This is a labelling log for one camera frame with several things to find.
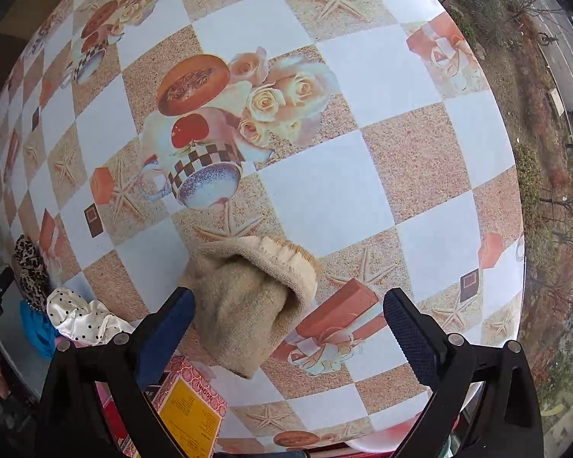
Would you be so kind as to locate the checkered printed tablecloth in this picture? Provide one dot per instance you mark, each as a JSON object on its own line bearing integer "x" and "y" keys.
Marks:
{"x": 339, "y": 176}

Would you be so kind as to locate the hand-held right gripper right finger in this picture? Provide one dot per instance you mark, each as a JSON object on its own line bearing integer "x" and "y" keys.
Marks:
{"x": 415, "y": 338}

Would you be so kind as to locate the leopard print scrunchie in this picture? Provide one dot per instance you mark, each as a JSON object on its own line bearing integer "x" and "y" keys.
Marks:
{"x": 31, "y": 272}

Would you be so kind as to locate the beige sock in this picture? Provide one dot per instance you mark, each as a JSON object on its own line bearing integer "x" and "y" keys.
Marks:
{"x": 248, "y": 305}

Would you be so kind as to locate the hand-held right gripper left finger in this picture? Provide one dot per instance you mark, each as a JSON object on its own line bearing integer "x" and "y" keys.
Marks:
{"x": 164, "y": 338}

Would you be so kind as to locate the white polka dot scrunchie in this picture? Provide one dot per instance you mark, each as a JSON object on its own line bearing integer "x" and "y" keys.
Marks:
{"x": 83, "y": 317}

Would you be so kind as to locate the pink plastic basin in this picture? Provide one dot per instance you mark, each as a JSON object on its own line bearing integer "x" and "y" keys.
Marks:
{"x": 410, "y": 427}

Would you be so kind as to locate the blue cloth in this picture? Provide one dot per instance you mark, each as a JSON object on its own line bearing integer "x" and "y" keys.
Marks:
{"x": 38, "y": 334}

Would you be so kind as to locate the red patterned cardboard box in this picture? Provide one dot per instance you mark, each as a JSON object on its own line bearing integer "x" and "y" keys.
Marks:
{"x": 191, "y": 405}

